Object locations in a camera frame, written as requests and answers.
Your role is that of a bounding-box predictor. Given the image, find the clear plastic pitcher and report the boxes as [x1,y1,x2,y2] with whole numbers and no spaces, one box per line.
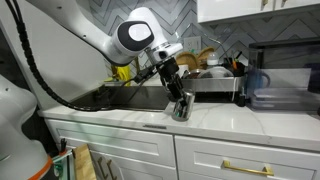
[246,48,272,99]

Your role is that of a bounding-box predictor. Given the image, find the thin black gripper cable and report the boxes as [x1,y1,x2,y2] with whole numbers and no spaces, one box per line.
[124,70,162,105]

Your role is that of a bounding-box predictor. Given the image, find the black utensil caddy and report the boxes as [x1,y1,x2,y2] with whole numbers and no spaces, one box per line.
[222,49,246,78]

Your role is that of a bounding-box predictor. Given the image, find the brass cabinet door handle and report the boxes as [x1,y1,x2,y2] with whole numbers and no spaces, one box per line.
[96,156,108,180]
[106,159,118,180]

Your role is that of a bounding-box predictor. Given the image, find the white wall outlet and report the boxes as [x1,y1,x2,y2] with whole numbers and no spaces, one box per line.
[183,35,202,54]

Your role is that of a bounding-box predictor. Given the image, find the white upper cabinet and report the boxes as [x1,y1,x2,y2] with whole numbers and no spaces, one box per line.
[196,0,320,24]

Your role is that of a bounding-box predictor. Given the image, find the shiny metal cup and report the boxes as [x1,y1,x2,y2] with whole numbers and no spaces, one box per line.
[171,88,197,122]

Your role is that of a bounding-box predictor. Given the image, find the gold spring faucet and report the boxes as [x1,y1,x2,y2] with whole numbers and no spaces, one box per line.
[133,56,141,76]

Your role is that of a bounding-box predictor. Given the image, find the white drawer without handle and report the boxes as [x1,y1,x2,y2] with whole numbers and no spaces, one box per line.
[44,118,177,168]

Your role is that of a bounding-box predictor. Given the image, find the stainless steel dish rack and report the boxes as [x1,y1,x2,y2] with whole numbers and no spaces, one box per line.
[181,65,247,103]

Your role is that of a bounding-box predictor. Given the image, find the white lower cabinet door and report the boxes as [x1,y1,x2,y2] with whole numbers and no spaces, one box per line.
[84,149,178,180]

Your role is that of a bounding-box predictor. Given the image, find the white bowl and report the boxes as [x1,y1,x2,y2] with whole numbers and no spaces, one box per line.
[204,65,234,79]

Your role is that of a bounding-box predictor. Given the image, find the light wooden board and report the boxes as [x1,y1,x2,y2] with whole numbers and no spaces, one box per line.
[72,143,98,180]

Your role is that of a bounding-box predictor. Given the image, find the stainless steel sink basin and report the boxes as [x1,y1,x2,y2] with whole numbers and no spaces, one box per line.
[66,84,173,113]

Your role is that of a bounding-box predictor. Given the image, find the yellow rubber gloves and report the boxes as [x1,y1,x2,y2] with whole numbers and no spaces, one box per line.
[111,64,133,87]

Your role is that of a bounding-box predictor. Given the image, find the clear baby bottle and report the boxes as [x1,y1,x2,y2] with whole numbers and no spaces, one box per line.
[206,51,220,67]

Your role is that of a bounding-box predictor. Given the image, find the small black clamp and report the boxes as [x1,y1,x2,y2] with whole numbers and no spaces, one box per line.
[59,137,68,154]

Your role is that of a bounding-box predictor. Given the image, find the gold drawer handle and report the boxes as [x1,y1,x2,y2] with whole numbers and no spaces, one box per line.
[222,159,275,177]

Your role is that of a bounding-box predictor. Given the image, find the round wooden plate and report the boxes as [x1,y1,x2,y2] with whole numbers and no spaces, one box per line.
[175,51,200,71]

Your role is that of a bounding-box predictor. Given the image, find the white drawer with handle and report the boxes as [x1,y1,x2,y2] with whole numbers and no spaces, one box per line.
[174,134,320,180]

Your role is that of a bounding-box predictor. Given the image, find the clear glass panel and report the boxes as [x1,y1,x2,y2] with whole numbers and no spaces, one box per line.
[51,149,76,180]

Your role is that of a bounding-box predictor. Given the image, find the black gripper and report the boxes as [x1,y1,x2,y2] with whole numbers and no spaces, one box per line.
[155,57,188,118]

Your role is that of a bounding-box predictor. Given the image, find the white mug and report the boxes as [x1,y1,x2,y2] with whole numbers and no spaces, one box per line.
[178,64,190,78]

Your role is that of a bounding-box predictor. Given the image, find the wooden cutting board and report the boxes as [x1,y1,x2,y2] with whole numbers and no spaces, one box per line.
[197,46,216,70]

